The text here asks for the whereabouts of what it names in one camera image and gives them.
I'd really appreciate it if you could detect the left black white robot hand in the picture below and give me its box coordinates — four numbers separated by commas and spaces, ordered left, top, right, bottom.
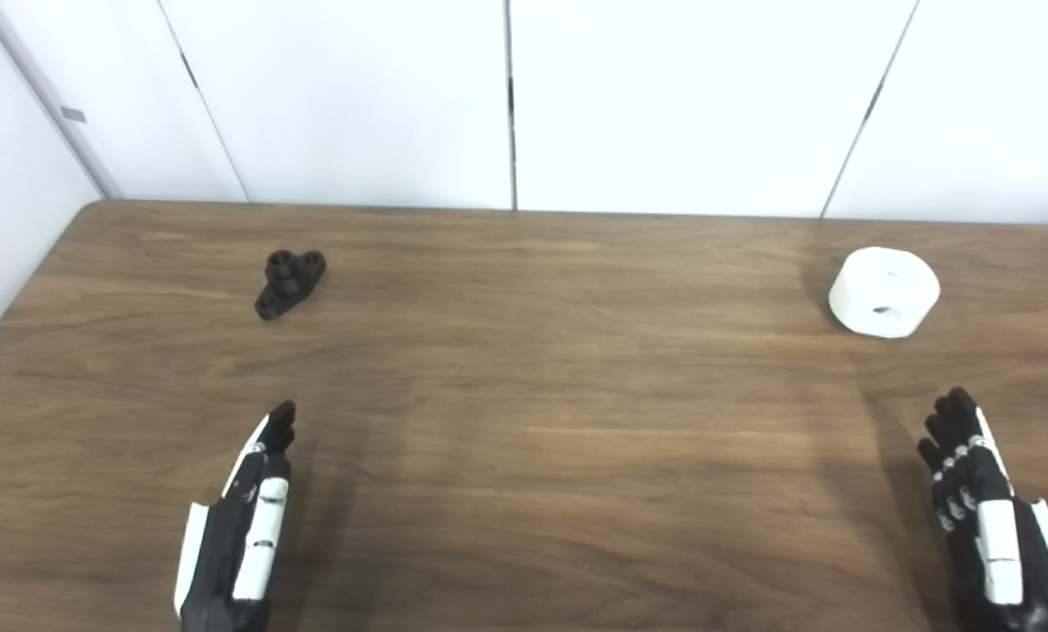
174, 400, 298, 632

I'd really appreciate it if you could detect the round white plastic piece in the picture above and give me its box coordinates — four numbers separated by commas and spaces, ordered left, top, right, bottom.
828, 247, 941, 340

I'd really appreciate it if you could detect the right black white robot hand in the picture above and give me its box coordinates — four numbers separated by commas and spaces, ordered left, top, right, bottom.
917, 387, 1048, 632

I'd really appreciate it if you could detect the black three-hole holder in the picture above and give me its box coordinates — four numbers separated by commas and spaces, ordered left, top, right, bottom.
255, 250, 327, 321

